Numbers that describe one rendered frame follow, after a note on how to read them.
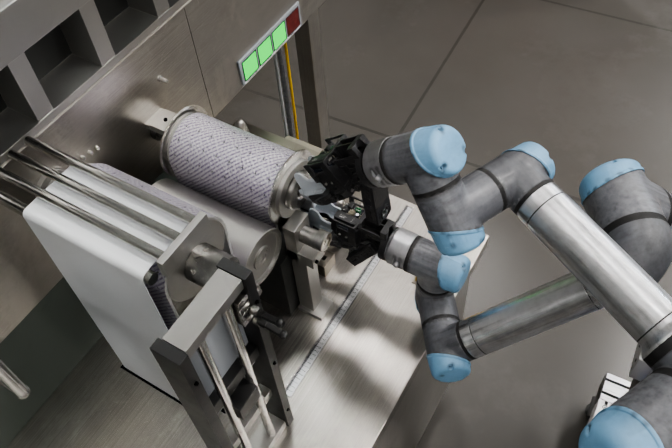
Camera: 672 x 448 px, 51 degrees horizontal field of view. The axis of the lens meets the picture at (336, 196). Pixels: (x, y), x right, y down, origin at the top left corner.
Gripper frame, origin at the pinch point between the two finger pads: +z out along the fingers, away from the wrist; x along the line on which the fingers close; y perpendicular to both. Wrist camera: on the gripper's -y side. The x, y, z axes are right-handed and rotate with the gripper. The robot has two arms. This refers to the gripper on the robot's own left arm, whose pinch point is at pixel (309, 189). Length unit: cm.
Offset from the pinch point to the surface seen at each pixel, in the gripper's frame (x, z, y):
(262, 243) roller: 10.4, 7.7, -2.4
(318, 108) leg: -78, 86, -21
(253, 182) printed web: 4.5, 5.7, 7.1
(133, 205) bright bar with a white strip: 25.6, -0.3, 21.2
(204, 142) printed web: 2.0, 14.2, 16.4
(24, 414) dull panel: 53, 50, -3
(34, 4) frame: 12, 6, 51
